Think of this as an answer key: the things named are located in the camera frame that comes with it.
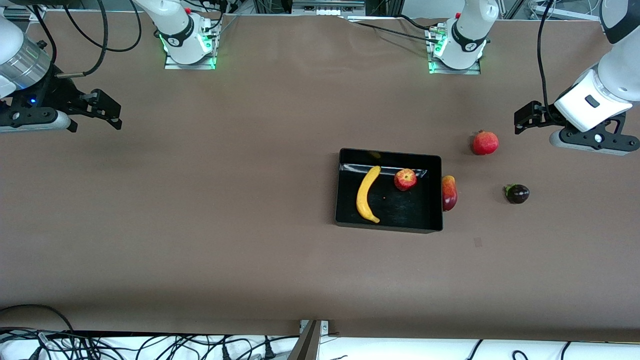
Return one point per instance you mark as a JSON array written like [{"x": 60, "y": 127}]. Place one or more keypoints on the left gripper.
[{"x": 542, "y": 114}]

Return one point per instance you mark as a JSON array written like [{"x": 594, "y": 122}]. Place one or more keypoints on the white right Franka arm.
[{"x": 15, "y": 45}]

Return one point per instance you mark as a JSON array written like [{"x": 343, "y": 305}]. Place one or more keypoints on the brown table cover sheet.
[{"x": 200, "y": 225}]

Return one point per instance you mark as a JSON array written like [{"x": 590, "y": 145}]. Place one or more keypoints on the red pomegranate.
[{"x": 485, "y": 143}]

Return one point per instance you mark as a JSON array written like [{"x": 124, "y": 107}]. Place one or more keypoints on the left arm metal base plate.
[{"x": 470, "y": 71}]

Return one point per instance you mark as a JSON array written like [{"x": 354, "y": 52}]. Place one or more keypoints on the grey power strip box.
[{"x": 327, "y": 7}]

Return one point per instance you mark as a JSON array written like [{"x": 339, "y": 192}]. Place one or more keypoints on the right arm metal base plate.
[{"x": 172, "y": 65}]

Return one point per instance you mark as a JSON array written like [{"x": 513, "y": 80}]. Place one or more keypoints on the red yellow apple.
[{"x": 405, "y": 180}]

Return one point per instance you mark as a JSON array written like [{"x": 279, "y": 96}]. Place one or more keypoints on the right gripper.
[{"x": 60, "y": 93}]

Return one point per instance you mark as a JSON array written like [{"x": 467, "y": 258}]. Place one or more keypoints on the grey metal post with bracket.
[{"x": 307, "y": 342}]

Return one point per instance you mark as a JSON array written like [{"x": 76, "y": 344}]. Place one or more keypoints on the green object at edge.
[{"x": 518, "y": 194}]

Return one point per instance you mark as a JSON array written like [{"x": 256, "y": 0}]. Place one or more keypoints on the red yellow mango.
[{"x": 449, "y": 192}]

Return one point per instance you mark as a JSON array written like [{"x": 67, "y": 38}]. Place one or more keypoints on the yellow banana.
[{"x": 366, "y": 192}]

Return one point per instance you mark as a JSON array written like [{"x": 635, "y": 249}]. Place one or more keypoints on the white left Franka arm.
[{"x": 622, "y": 70}]

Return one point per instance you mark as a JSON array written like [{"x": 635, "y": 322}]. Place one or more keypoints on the black rectangular plastic tray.
[{"x": 400, "y": 210}]

